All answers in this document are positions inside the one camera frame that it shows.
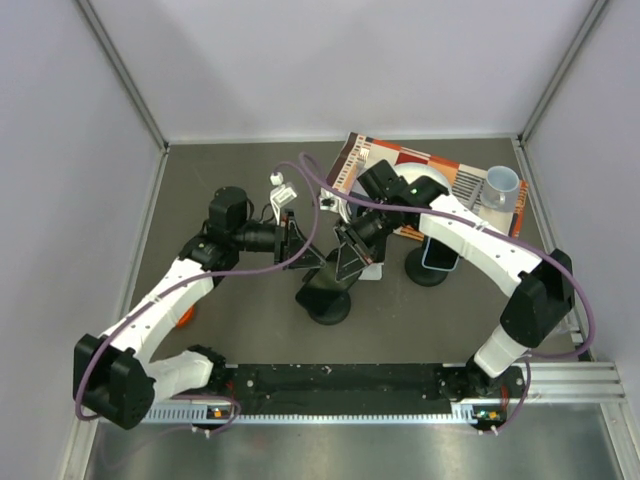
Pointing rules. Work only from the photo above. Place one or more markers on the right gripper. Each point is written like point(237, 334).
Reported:
point(349, 232)

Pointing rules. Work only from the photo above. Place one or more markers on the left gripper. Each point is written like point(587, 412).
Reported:
point(289, 239)

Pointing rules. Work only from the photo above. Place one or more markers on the black phone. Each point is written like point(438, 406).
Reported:
point(323, 280)
point(379, 249)

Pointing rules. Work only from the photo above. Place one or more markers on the white folding phone stand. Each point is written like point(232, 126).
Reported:
point(373, 272)

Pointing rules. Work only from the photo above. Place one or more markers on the black round phone stand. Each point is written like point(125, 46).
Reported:
point(420, 275)

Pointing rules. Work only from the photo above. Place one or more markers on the blue case phone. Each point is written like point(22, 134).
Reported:
point(437, 256)

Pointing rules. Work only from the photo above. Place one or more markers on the black camera stand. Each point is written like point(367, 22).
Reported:
point(325, 308)

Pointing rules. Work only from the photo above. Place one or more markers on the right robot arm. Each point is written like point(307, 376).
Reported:
point(540, 286)

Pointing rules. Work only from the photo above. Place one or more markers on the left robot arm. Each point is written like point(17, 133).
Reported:
point(115, 375)

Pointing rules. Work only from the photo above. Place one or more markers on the white plate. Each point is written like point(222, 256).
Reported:
point(411, 171)

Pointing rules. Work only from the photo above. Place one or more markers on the orange bowl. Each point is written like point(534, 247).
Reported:
point(186, 318)

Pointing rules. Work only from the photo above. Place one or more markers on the patterned orange placemat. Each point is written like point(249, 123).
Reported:
point(360, 152)

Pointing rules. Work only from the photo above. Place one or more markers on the light blue mug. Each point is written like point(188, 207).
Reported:
point(501, 189)

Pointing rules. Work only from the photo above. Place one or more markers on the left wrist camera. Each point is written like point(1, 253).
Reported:
point(282, 192)

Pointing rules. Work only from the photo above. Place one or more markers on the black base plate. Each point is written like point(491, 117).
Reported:
point(342, 389)

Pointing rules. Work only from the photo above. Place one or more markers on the slotted cable duct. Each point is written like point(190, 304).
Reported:
point(218, 413)

